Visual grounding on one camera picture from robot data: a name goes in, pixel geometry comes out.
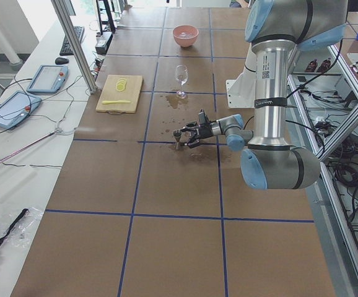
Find black strap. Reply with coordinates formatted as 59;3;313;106
0;208;30;250

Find near blue teach pendant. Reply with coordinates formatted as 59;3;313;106
0;91;41;129

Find clear wine glass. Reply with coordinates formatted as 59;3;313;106
175;65;188;98

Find black keyboard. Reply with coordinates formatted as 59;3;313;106
59;25;86;57

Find steel cocktail jigger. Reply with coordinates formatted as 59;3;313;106
173;130;184;150

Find yellow plastic knife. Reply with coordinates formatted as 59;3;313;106
102;100;131;105

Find lemon slice leftmost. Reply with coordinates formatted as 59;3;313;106
116;85;126;92

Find pile of clear ice cubes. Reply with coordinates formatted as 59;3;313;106
177;32;194;40

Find black equipment box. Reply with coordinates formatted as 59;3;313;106
95;32;113;55

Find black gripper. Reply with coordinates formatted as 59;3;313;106
180;122;214;147

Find aluminium frame post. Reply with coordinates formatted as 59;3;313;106
51;0;97;94

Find bamboo cutting board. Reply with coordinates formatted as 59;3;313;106
95;75;143;113

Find pink bowl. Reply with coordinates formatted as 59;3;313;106
173;25;199;48

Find blue teach pendant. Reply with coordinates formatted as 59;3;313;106
0;91;41;129
27;65;68;94

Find crumpled plastic bag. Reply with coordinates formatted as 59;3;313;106
0;207;44;248

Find black computer mouse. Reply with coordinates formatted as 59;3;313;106
55;57;69;65

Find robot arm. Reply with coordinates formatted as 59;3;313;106
183;1;348;189

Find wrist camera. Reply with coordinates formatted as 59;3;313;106
198;110;209;126

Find far blue teach pendant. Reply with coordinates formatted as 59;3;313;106
27;65;68;94

